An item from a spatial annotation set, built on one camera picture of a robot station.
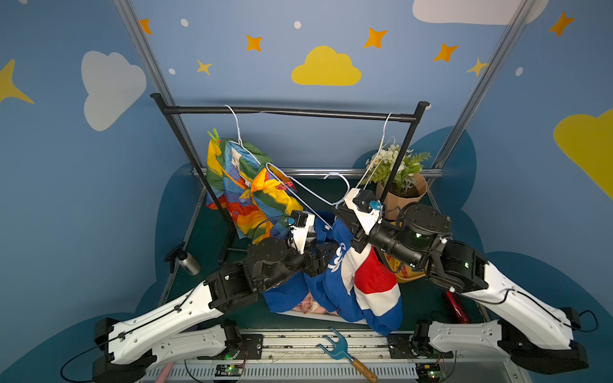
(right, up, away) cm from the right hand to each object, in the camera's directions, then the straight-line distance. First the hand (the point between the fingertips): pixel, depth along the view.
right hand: (344, 203), depth 53 cm
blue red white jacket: (+5, -22, +10) cm, 24 cm away
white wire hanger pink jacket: (+21, +20, +37) cm, 47 cm away
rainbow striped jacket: (-24, +2, +18) cm, 30 cm away
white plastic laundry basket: (-4, -35, +19) cm, 40 cm away
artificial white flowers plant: (+19, +14, +35) cm, 42 cm away
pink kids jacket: (-8, -31, +18) cm, 37 cm away
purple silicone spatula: (-51, -50, +16) cm, 73 cm away
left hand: (-2, -10, +4) cm, 11 cm away
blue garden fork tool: (+2, -46, +19) cm, 50 cm away
